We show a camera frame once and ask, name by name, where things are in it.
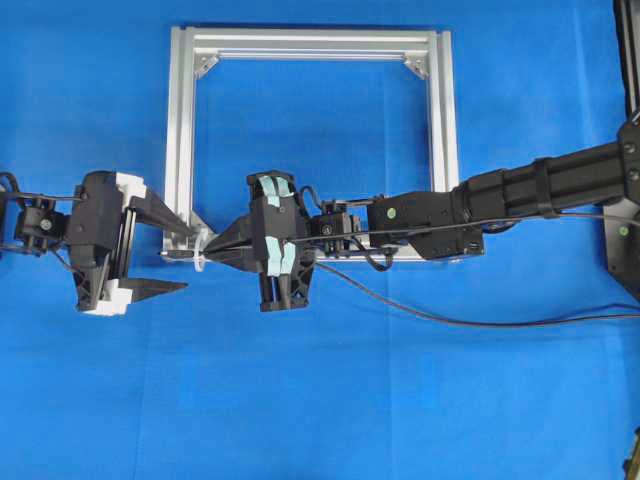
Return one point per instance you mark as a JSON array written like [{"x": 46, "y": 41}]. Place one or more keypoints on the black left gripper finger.
[
  {"x": 151, "y": 210},
  {"x": 138, "y": 289}
]

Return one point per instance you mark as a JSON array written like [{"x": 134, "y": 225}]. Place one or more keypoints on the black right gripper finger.
[
  {"x": 239, "y": 258},
  {"x": 237, "y": 236}
]

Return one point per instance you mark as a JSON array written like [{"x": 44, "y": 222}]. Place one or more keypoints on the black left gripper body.
[{"x": 92, "y": 237}]

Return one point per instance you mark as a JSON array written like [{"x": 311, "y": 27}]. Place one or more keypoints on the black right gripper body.
[{"x": 278, "y": 223}]

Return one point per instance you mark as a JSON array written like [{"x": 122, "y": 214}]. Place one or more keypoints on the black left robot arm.
[{"x": 42, "y": 221}]

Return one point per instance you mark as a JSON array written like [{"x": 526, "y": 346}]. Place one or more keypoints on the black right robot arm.
[{"x": 450, "y": 224}]

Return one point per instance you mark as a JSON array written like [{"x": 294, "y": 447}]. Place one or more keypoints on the blue table cloth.
[{"x": 428, "y": 371}]

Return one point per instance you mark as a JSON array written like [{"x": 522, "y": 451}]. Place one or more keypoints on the silver aluminium extrusion frame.
[{"x": 351, "y": 112}]

